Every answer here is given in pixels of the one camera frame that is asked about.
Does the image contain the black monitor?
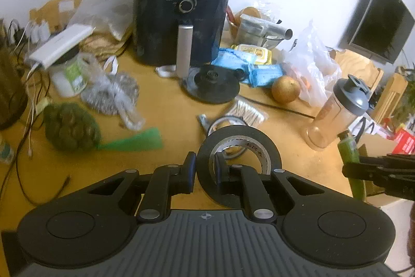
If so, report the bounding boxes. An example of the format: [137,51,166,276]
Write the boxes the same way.
[337,0,415,65]

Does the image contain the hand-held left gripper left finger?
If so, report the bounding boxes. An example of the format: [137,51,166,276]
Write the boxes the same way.
[87,152,197,223]

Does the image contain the red box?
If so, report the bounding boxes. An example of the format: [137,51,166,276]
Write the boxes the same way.
[391,128,415,154]

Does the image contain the black tape roll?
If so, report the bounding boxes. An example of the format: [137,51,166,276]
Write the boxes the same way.
[197,126,282,209]

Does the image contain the small plastic water bottle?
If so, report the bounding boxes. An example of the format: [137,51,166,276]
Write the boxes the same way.
[0,133,15,164]

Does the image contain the black kettle base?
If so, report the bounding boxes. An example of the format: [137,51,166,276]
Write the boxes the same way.
[182,65,241,104]

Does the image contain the clear plastic bag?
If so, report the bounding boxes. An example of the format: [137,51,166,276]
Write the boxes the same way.
[66,0,137,40]
[283,19,342,107]

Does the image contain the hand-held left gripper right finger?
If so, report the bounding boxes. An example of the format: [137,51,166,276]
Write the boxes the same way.
[212,153,325,222]

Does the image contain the white paper bag black handles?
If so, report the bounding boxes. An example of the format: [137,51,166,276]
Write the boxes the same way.
[352,116,390,136]

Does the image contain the round wooden lid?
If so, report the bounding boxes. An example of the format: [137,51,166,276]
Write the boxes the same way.
[240,6,263,21]

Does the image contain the black air fryer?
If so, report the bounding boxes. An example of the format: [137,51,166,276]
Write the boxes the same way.
[133,0,234,78]

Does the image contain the white strap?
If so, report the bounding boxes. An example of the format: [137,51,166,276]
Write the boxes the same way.
[156,65,177,78]
[104,56,119,75]

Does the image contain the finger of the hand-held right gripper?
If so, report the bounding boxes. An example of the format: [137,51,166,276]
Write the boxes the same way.
[342,154,415,200]

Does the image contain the white jar green label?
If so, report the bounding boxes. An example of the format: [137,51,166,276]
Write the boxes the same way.
[50,51,94,98]

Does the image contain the clear shaker bottle grey lid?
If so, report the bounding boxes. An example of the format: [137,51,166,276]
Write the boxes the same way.
[301,74,372,151]

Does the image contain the white chargers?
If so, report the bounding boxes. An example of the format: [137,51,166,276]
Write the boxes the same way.
[27,21,51,44]

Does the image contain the brown steel electric kettle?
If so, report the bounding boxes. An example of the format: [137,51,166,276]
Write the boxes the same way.
[0,33,28,131]

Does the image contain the black kettle power cable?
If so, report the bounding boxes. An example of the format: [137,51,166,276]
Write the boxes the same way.
[240,95,316,118]

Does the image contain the silver foil packet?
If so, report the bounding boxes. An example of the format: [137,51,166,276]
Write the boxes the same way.
[237,15,294,47]

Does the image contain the yellow wet wipes packet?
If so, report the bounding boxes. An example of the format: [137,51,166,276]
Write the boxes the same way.
[231,43,273,66]

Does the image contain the white power bank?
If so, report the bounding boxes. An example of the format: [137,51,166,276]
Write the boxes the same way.
[27,24,94,70]

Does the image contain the round brown pear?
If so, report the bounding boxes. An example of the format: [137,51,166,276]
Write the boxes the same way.
[272,76,300,103]

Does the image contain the green net bag of kiwis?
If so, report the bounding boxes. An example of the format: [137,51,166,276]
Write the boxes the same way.
[44,103,163,152]

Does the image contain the brown paper bag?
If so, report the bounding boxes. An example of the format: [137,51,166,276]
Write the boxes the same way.
[81,33,133,57]

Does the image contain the cotton swab packet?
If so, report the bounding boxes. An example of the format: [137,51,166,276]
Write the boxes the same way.
[227,98,269,127]

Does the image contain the clear bag of seeds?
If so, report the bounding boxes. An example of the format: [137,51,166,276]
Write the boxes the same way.
[79,59,146,131]

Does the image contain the cardboard box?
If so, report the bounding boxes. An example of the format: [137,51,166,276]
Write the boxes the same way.
[357,131,401,196]

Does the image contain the green tube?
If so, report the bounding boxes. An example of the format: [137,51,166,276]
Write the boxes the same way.
[337,131,366,200]

